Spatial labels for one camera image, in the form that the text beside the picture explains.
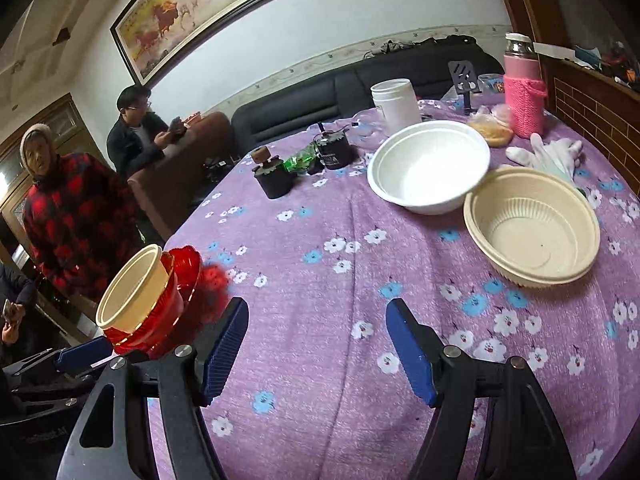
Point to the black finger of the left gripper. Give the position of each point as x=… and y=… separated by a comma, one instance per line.
x=65, y=360

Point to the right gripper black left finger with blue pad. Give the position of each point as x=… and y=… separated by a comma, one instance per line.
x=136, y=409

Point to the beige ribbed plastic bowl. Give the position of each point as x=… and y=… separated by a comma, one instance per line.
x=535, y=229

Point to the white foam bowl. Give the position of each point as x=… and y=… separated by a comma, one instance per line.
x=428, y=168

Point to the red glass plate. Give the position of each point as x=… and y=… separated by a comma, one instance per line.
x=157, y=331

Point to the small beige plastic bowl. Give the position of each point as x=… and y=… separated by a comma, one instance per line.
x=133, y=292

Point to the person in red plaid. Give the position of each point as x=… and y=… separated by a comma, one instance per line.
x=79, y=216

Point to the purple floral tablecloth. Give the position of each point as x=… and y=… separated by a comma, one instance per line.
x=317, y=390

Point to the brown armchair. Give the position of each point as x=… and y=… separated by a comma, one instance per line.
x=166, y=190

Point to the seated man in black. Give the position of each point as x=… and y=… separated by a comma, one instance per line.
x=139, y=136

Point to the black pot with cork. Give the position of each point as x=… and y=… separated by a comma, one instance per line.
x=270, y=173

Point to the green plastic wrapper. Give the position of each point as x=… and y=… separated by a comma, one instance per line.
x=302, y=161

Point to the black round tea tin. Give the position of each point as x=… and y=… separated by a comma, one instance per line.
x=333, y=148

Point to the white cotton glove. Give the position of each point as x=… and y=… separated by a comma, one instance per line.
x=559, y=157

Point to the bagged yellow food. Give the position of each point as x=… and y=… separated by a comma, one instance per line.
x=493, y=124

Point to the black leather sofa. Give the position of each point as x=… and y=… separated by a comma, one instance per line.
x=346, y=91

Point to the wooden brick-pattern cabinet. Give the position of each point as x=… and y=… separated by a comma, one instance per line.
x=598, y=108

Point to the pink sleeved thermos bottle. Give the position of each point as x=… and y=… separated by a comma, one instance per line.
x=524, y=87

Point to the white plastic jar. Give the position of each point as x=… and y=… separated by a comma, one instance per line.
x=397, y=104

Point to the black phone stand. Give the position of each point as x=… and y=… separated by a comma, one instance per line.
x=464, y=78

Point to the framed horse painting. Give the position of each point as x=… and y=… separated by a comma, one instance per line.
x=152, y=36

